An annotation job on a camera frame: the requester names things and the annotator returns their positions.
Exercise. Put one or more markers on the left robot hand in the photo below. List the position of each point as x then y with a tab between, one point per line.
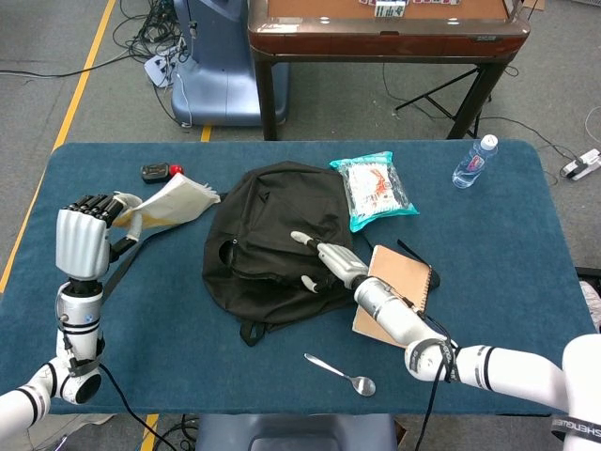
80	239

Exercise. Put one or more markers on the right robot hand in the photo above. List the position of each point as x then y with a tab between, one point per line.
340	263

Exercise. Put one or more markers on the black fabric backpack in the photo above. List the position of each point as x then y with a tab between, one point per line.
272	211

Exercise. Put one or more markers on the white paper notebook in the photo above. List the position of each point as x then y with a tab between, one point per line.
174	202

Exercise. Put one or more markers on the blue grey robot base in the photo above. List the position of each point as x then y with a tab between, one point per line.
296	432

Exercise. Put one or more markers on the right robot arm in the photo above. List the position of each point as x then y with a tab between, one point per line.
389	305

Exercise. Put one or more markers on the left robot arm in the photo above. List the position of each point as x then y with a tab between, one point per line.
80	315

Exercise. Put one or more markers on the brown spiral notebook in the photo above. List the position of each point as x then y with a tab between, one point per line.
399	268

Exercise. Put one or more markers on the teal snack packet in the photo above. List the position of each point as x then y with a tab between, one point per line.
375	188

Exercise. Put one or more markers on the black device with red knob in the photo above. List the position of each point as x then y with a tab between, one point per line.
155	173

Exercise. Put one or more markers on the metal spoon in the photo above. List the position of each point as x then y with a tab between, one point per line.
364	385

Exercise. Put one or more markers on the blue table cloth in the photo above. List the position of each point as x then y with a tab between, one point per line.
188	352

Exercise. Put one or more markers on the clear plastic water bottle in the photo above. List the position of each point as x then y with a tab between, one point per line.
472	164

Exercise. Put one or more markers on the white power strip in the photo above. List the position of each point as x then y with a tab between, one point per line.
584	164
157	70

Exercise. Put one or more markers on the brown mahjong table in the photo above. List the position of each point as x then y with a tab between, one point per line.
375	44

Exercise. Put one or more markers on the white shoe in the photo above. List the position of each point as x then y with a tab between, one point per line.
592	305

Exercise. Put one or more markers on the blue grey machine pedestal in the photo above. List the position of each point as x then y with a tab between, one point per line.
216	70

